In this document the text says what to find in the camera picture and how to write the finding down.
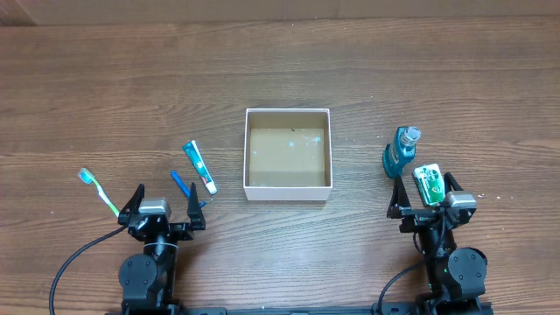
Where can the teal toothpaste tube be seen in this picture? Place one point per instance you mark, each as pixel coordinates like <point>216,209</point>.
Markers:
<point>192,150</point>

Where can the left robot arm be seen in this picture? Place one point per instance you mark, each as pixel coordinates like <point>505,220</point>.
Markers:
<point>148,279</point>

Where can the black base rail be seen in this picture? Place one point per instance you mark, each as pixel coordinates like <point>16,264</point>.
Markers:
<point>297,311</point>

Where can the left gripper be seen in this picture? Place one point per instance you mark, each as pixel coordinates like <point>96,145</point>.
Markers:
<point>196,216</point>

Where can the white cardboard box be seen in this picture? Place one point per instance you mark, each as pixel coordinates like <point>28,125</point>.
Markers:
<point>288,154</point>

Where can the blue disposable razor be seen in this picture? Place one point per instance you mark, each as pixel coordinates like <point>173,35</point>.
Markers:
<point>181,184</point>

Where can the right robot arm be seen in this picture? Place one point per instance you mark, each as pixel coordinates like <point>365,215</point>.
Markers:
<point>456,276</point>

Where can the green white soap packet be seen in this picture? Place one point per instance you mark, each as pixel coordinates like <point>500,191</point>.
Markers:
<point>430,183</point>

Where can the teal mouthwash bottle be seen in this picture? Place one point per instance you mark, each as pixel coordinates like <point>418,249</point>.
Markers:
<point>401,150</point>

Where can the green white toothbrush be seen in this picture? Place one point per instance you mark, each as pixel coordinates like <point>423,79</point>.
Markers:
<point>89,178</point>

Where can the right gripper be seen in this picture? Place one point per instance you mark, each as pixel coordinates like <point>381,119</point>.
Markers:
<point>417,218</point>

